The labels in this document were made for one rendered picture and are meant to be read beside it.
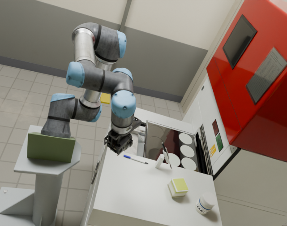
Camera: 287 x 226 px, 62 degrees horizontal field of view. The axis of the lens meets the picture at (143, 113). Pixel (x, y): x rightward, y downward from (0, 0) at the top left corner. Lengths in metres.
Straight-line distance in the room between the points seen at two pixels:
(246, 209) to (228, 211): 0.12
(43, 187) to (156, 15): 2.22
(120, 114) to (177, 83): 2.82
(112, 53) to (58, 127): 0.47
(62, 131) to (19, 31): 2.11
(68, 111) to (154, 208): 0.65
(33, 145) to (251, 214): 1.43
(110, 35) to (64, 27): 1.99
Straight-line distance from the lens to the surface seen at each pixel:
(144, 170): 1.30
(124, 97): 0.73
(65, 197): 2.23
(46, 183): 1.58
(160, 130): 1.65
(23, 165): 1.39
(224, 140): 1.46
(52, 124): 1.31
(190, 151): 1.63
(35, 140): 1.30
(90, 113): 1.33
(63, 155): 1.36
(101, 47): 1.13
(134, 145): 1.51
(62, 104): 1.31
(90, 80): 0.77
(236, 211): 1.83
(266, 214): 1.91
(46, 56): 3.31
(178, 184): 1.24
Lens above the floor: 1.94
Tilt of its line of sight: 37 degrees down
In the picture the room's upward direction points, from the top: 24 degrees clockwise
